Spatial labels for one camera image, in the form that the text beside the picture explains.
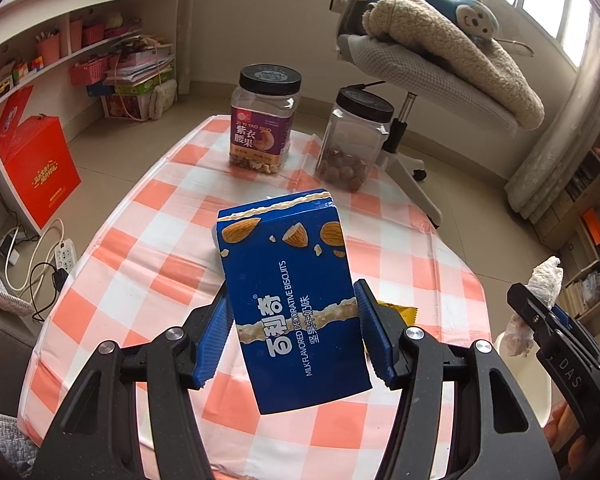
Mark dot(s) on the stack of papers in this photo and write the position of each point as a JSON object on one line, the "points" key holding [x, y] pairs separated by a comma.
{"points": [[140, 62]]}

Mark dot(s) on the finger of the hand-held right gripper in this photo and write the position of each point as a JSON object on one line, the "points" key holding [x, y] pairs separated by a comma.
{"points": [[530, 310]]}

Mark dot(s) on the orange white checked tablecloth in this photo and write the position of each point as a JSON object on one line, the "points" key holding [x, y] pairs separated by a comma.
{"points": [[155, 240]]}

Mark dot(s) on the orange box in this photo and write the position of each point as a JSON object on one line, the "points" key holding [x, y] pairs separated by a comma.
{"points": [[592, 225]]}

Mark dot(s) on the twisted white tissue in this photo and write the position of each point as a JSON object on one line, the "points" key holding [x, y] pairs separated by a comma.
{"points": [[545, 280]]}

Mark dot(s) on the blue monkey plush toy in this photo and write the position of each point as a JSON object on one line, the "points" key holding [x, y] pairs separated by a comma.
{"points": [[430, 0]]}

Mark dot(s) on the person's right hand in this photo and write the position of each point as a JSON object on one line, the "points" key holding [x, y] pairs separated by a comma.
{"points": [[560, 430]]}

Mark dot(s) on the beige curtain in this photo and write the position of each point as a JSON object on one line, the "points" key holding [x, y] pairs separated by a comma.
{"points": [[565, 135]]}

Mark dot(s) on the white power strip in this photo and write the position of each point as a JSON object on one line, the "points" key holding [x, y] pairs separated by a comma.
{"points": [[65, 256]]}

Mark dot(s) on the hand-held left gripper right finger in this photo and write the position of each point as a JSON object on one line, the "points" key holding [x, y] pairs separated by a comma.
{"points": [[377, 340]]}

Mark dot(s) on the purple label nut jar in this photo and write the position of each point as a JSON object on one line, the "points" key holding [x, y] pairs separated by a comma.
{"points": [[260, 130]]}

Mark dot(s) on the wooden shelf unit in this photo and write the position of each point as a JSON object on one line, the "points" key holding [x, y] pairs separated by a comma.
{"points": [[580, 270]]}

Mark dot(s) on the white trash bin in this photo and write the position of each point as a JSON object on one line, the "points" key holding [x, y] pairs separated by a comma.
{"points": [[525, 390]]}

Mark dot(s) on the white fabric bag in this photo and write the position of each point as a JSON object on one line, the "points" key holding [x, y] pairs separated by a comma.
{"points": [[162, 100]]}

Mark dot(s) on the large window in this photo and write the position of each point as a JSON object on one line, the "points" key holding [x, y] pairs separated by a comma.
{"points": [[555, 5]]}

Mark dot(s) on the clear plastic nut jar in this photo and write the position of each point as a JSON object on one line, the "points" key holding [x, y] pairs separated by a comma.
{"points": [[355, 145]]}

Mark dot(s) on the grey woven seat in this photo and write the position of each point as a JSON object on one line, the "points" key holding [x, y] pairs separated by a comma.
{"points": [[2, 285]]}

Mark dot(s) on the pink storage basket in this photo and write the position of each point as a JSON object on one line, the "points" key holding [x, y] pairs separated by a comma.
{"points": [[89, 71]]}

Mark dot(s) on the red gift box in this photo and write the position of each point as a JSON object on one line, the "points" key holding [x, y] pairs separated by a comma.
{"points": [[35, 160]]}

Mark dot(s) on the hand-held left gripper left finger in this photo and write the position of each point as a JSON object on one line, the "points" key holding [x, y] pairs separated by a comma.
{"points": [[212, 345]]}

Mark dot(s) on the pink pen holder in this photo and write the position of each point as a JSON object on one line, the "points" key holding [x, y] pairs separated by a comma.
{"points": [[47, 50]]}

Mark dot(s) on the beige fleece blanket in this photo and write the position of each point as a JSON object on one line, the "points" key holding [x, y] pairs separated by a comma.
{"points": [[455, 55]]}

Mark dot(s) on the white power adapter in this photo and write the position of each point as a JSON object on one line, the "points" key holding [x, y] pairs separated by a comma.
{"points": [[9, 250]]}

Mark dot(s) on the blue biscuit box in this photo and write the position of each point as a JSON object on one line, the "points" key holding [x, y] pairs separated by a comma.
{"points": [[290, 280]]}

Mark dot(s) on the yellow snack wrapper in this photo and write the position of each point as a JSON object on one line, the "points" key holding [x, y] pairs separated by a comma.
{"points": [[400, 312]]}

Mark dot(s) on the grey office chair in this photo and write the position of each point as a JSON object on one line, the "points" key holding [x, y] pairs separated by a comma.
{"points": [[430, 75]]}

